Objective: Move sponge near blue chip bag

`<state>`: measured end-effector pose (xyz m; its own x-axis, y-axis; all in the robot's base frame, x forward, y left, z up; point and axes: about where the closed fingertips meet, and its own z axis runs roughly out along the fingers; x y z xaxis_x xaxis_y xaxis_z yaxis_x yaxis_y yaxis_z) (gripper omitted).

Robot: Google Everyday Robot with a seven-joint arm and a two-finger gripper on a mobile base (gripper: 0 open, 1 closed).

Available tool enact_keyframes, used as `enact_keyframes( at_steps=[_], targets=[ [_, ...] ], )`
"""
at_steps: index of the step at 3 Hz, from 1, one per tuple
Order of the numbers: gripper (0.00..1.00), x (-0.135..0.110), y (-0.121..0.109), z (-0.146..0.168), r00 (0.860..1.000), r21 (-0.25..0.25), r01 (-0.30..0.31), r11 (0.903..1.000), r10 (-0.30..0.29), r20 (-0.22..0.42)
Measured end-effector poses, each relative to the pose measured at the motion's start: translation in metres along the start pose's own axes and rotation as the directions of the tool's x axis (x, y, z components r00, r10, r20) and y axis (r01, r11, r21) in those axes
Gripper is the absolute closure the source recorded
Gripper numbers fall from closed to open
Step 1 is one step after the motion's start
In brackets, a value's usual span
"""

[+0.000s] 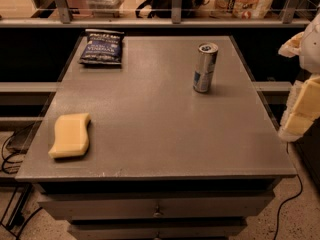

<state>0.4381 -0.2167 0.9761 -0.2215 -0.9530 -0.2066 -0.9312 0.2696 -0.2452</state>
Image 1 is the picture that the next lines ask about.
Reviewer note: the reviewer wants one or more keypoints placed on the yellow sponge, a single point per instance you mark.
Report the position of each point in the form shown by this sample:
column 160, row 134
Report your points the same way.
column 71, row 137

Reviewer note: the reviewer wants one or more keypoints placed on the silver blue drink can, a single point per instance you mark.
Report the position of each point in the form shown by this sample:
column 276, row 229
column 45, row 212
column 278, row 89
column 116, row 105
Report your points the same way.
column 207, row 55

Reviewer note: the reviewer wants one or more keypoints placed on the grey drawer cabinet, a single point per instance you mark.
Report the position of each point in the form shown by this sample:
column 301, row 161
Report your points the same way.
column 207, row 161

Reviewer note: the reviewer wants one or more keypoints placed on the blue chip bag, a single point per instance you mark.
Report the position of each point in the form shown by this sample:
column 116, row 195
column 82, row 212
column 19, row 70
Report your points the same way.
column 104, row 47

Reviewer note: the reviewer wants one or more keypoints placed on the black bag on shelf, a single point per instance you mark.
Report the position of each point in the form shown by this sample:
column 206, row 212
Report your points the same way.
column 164, row 8

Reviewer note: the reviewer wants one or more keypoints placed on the grey metal shelf rack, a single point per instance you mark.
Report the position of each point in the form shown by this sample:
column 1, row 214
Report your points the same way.
column 38, row 35

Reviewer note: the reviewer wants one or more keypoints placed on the upper drawer knob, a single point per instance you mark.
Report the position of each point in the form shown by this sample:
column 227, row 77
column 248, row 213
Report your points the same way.
column 157, row 213

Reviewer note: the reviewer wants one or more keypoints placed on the colourful snack bag on shelf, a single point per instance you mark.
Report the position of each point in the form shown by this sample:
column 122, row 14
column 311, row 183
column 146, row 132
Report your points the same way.
column 242, row 9

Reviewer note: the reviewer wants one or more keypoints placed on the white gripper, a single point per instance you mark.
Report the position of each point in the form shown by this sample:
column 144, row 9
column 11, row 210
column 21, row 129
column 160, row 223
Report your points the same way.
column 312, row 49

